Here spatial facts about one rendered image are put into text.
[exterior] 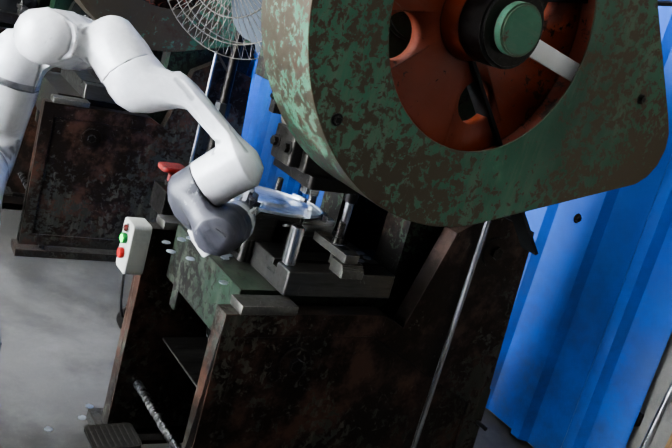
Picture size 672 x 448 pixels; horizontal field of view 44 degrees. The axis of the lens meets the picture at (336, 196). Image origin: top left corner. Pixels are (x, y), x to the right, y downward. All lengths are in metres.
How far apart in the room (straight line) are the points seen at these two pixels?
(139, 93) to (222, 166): 0.20
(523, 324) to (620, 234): 0.51
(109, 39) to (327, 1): 0.43
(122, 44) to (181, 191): 0.29
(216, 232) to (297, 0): 0.43
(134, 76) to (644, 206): 1.70
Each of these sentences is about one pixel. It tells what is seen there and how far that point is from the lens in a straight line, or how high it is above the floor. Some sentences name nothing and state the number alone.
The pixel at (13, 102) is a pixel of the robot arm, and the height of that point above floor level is 0.95.
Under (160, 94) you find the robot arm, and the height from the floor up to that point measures 1.05.
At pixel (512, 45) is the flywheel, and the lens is 1.55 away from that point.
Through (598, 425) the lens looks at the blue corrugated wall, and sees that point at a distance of 2.83.
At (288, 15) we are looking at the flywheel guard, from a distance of 1.43.
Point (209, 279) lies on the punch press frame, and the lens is 1.95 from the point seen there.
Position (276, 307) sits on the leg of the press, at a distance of 1.78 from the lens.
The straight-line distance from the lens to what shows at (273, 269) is 1.87.
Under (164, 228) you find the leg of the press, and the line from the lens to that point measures 2.15.
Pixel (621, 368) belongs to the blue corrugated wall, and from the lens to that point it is 2.76.
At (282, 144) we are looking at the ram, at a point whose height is 0.94.
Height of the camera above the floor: 1.31
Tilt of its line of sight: 14 degrees down
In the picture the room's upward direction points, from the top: 16 degrees clockwise
